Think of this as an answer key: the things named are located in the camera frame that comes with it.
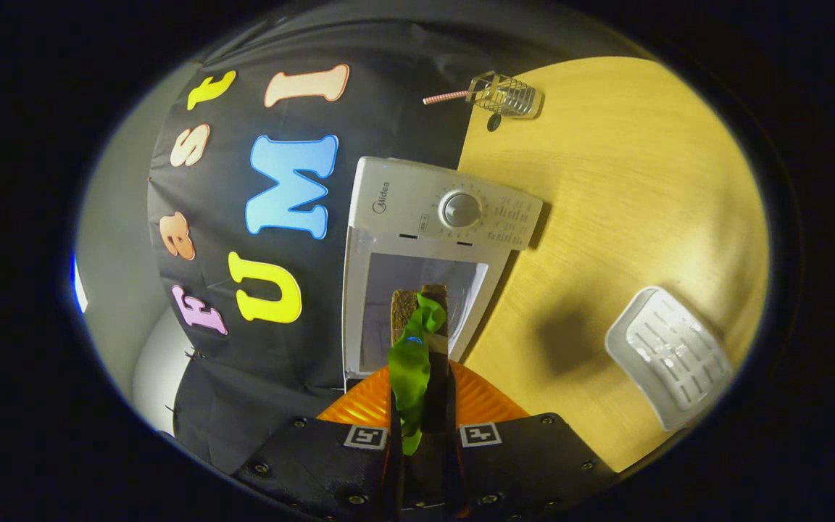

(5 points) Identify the black backdrop cloth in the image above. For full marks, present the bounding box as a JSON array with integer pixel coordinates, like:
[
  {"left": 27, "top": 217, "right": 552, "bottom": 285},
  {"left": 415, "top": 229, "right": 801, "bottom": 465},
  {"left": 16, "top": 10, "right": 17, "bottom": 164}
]
[{"left": 146, "top": 18, "right": 491, "bottom": 476}]

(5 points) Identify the pink striped straw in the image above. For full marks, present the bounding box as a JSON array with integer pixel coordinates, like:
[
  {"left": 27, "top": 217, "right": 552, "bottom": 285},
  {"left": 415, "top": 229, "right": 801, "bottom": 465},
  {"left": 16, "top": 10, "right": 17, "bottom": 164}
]
[{"left": 422, "top": 88, "right": 470, "bottom": 107}]

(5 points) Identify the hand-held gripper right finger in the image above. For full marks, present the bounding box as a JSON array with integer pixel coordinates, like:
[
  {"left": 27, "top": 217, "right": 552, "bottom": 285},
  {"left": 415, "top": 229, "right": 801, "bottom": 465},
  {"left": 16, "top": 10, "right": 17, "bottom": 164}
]
[{"left": 439, "top": 359, "right": 618, "bottom": 521}]

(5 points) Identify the wire mesh holder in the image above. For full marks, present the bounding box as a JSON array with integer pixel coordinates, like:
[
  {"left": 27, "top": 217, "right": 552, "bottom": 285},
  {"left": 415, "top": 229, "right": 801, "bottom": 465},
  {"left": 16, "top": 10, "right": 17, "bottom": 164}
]
[{"left": 467, "top": 70, "right": 543, "bottom": 119}]

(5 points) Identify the brown bread lettuce sandwich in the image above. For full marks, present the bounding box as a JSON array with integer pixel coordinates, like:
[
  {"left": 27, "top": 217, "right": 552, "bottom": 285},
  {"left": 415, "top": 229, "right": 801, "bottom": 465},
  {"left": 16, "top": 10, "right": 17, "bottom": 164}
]
[{"left": 387, "top": 284, "right": 454, "bottom": 457}]

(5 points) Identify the white ribbed tray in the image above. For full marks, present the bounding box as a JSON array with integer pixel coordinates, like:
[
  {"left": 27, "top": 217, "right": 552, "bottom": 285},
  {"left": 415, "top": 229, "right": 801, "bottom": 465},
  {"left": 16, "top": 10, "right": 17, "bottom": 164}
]
[{"left": 604, "top": 286, "right": 734, "bottom": 433}]

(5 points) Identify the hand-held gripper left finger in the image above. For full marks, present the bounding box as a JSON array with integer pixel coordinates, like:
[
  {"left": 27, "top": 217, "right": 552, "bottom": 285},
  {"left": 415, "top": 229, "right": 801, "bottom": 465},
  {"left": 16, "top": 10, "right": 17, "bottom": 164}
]
[{"left": 231, "top": 365, "right": 400, "bottom": 522}]

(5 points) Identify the white microwave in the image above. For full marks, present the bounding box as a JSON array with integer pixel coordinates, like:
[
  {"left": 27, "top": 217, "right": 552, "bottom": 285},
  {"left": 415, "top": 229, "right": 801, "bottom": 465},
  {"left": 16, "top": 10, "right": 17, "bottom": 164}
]
[{"left": 341, "top": 156, "right": 545, "bottom": 381}]

